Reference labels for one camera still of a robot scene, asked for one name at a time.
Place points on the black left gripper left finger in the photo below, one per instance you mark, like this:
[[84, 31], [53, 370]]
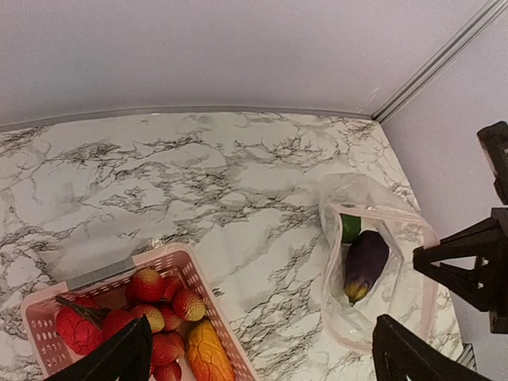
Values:
[[125, 356]]

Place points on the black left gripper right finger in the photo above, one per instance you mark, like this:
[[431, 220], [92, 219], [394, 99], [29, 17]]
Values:
[[399, 354]]

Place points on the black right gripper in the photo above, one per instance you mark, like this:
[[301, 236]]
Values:
[[472, 263]]

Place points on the clear zip top bag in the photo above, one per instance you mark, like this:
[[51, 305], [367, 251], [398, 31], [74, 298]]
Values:
[[400, 291]]

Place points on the purple eggplant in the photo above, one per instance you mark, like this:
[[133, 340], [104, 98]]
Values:
[[367, 257]]

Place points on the green avocado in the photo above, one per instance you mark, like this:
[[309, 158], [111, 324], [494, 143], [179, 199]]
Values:
[[351, 228]]

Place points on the red bumpy fruit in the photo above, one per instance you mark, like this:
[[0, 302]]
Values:
[[79, 324]]

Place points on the red lychee bunch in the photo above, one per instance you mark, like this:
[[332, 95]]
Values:
[[166, 304]]

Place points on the orange yellow fruit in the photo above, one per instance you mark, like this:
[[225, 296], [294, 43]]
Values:
[[206, 356]]

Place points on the pink perforated plastic basket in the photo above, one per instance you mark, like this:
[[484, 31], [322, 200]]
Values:
[[106, 286]]

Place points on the front aluminium table rail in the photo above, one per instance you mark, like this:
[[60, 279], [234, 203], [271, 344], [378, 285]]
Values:
[[467, 357]]

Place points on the aluminium table rail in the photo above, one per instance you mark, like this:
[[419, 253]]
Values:
[[467, 357], [177, 110]]

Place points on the rear aluminium table rail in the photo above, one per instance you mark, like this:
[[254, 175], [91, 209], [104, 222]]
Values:
[[177, 110]]

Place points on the right rear aluminium frame post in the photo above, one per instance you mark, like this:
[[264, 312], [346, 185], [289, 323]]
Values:
[[490, 12]]

